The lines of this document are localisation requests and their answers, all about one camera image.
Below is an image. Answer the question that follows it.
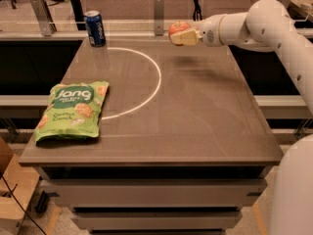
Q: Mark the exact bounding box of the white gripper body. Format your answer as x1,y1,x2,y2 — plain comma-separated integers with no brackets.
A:
200,14,225,47

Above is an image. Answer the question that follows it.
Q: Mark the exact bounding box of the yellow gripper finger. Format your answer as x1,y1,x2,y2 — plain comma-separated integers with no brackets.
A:
169,28,202,46

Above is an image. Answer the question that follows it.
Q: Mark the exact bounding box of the red apple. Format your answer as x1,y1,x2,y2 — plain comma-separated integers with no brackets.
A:
168,21,191,44

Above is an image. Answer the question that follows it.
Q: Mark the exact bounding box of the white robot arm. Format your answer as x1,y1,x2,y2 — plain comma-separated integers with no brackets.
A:
168,0,313,235

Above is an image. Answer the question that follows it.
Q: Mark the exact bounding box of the green rice chip bag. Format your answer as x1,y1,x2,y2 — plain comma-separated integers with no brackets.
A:
34,81,109,143

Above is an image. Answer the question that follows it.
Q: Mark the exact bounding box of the blue Pepsi soda can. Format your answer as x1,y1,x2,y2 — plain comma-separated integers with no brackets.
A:
84,11,106,47

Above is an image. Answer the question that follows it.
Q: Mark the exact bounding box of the grey cabinet upper drawer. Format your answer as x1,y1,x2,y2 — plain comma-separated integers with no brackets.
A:
42,179,267,208

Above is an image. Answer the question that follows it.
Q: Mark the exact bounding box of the grey cabinet drawer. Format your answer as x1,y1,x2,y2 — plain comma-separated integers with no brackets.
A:
42,179,267,208
72,211,242,231

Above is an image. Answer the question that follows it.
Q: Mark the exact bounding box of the grey cabinet lower drawer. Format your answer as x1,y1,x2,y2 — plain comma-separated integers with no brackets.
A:
72,211,242,231

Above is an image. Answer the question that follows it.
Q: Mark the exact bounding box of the wooden box on floor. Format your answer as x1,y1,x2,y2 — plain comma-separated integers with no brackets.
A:
0,138,39,235

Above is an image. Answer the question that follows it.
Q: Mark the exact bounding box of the black hanging cable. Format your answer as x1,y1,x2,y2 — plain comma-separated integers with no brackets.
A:
191,0,203,22

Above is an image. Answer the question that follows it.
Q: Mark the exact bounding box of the middle metal rail bracket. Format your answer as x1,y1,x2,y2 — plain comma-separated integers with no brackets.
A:
154,0,164,36

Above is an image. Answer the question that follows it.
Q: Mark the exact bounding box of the left metal rail bracket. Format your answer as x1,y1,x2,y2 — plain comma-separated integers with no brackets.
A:
29,0,56,36

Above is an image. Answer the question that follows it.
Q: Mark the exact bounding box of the black floor cable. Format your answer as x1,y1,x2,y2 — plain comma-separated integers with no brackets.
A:
0,174,48,235

